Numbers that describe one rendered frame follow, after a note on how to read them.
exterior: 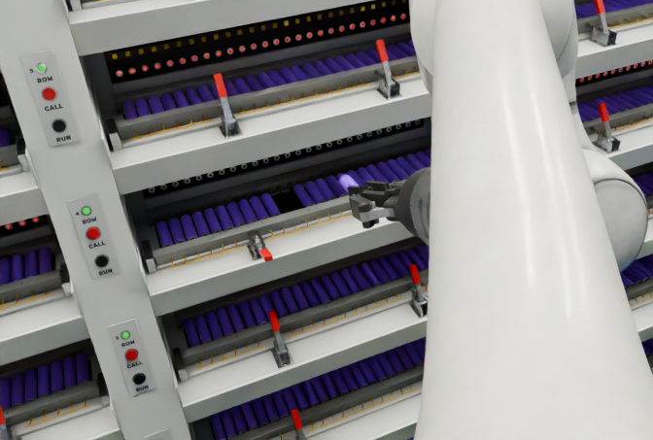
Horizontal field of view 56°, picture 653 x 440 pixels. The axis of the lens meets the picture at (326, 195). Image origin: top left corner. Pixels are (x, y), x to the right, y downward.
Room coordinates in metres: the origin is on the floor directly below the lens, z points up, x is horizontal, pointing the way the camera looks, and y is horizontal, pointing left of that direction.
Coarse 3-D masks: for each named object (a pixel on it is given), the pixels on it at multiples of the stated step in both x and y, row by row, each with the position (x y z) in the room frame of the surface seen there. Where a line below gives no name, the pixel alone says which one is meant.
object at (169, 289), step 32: (416, 128) 1.16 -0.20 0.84; (320, 160) 1.10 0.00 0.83; (192, 192) 1.03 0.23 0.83; (320, 224) 0.97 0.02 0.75; (352, 224) 0.96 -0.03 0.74; (384, 224) 0.95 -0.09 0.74; (224, 256) 0.91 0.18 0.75; (288, 256) 0.90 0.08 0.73; (320, 256) 0.93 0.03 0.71; (160, 288) 0.85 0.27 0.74; (192, 288) 0.86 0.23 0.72; (224, 288) 0.88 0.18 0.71
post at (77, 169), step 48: (0, 0) 0.82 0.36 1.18; (48, 0) 0.84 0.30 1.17; (0, 48) 0.82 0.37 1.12; (48, 48) 0.83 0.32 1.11; (48, 144) 0.82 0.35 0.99; (96, 144) 0.84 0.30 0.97; (48, 192) 0.82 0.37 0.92; (96, 192) 0.83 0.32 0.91; (96, 288) 0.82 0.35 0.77; (144, 288) 0.84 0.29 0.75; (96, 336) 0.82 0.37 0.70; (144, 336) 0.83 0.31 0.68; (144, 432) 0.82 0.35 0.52
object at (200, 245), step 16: (304, 208) 0.98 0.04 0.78; (320, 208) 0.97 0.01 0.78; (336, 208) 0.98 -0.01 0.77; (256, 224) 0.95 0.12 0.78; (272, 224) 0.95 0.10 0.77; (288, 224) 0.96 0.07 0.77; (192, 240) 0.92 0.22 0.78; (208, 240) 0.92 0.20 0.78; (224, 240) 0.92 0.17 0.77; (240, 240) 0.93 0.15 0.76; (160, 256) 0.89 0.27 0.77; (176, 256) 0.90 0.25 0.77; (208, 256) 0.90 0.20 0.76
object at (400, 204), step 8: (424, 168) 0.59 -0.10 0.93; (416, 176) 0.57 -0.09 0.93; (408, 184) 0.57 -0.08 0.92; (400, 192) 0.58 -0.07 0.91; (408, 192) 0.56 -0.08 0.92; (392, 200) 0.60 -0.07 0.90; (400, 200) 0.57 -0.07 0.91; (408, 200) 0.55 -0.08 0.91; (384, 208) 0.59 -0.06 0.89; (400, 208) 0.57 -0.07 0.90; (408, 208) 0.55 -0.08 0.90; (400, 216) 0.57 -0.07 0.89; (408, 216) 0.55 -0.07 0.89; (408, 224) 0.56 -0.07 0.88; (416, 232) 0.55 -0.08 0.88
